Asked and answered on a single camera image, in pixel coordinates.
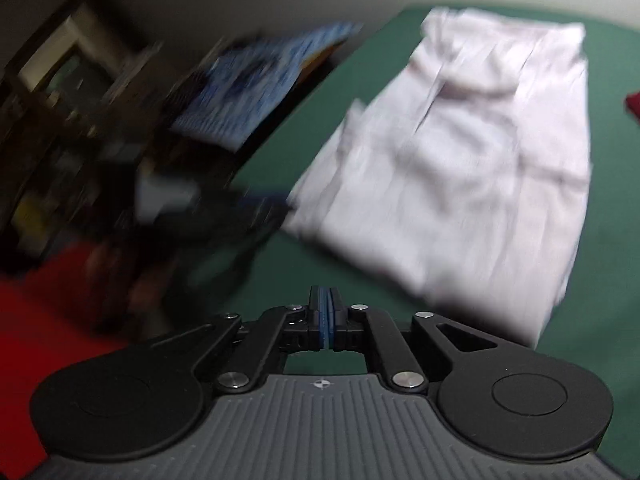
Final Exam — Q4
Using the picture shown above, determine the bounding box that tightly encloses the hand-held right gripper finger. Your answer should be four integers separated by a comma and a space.
327, 286, 500, 394
147, 286, 328, 394

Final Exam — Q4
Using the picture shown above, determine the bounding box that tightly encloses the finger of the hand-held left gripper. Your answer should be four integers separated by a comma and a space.
190, 187, 293, 301

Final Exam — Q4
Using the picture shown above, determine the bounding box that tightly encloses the white cloth garment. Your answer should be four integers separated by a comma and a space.
282, 7, 593, 343

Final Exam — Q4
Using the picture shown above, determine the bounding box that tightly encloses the blue checkered towel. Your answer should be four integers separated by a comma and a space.
170, 21, 366, 151

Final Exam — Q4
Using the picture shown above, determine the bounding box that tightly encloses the dark wooden shelf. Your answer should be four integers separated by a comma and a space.
0, 0, 166, 261

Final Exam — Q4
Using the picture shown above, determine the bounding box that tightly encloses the red cloth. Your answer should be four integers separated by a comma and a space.
0, 245, 131, 466

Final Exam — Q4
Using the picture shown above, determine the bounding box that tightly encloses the green table cloth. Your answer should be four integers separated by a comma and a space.
220, 2, 640, 480

